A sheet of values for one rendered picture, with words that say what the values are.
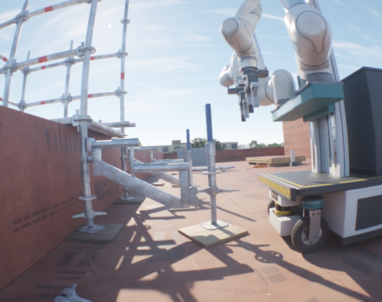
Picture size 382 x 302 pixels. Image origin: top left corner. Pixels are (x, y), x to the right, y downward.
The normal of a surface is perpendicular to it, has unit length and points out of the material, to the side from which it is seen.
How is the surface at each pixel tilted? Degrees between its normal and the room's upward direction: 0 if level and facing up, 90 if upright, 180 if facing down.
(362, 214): 90
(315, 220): 90
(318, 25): 95
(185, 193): 90
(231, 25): 98
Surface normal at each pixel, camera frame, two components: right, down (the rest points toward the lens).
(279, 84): -0.64, -0.01
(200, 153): 0.07, -0.03
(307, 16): -0.43, 0.18
